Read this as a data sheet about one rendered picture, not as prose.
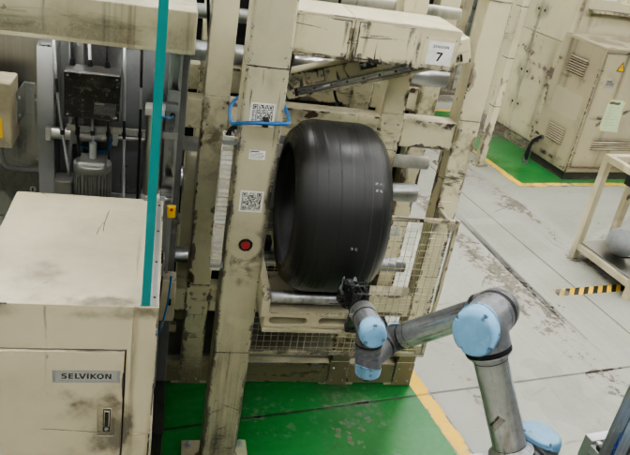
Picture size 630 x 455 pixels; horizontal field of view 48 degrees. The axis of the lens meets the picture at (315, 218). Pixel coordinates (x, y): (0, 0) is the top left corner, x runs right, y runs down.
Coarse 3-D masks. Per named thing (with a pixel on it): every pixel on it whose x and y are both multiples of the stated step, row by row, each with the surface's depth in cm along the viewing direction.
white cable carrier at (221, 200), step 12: (228, 144) 214; (228, 156) 216; (228, 168) 218; (228, 180) 220; (216, 204) 226; (228, 204) 225; (216, 216) 225; (216, 228) 227; (216, 240) 229; (216, 252) 231; (216, 264) 233
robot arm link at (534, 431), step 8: (528, 424) 190; (536, 424) 191; (544, 424) 191; (528, 432) 186; (536, 432) 187; (544, 432) 188; (552, 432) 188; (528, 440) 184; (536, 440) 183; (544, 440) 184; (552, 440) 185; (560, 440) 186; (536, 448) 183; (544, 448) 183; (552, 448) 183; (560, 448) 186
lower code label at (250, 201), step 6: (240, 192) 221; (246, 192) 222; (252, 192) 222; (258, 192) 222; (240, 198) 222; (246, 198) 223; (252, 198) 223; (258, 198) 223; (240, 204) 223; (246, 204) 223; (252, 204) 224; (258, 204) 224; (240, 210) 224; (246, 210) 225; (252, 210) 225; (258, 210) 225
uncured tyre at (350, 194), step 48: (288, 144) 237; (336, 144) 216; (384, 144) 229; (288, 192) 262; (336, 192) 210; (384, 192) 214; (288, 240) 260; (336, 240) 212; (384, 240) 217; (336, 288) 228
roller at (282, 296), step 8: (272, 296) 233; (280, 296) 233; (288, 296) 234; (296, 296) 234; (304, 296) 235; (312, 296) 236; (320, 296) 236; (328, 296) 237; (336, 296) 238; (312, 304) 237; (320, 304) 237; (328, 304) 238; (336, 304) 238
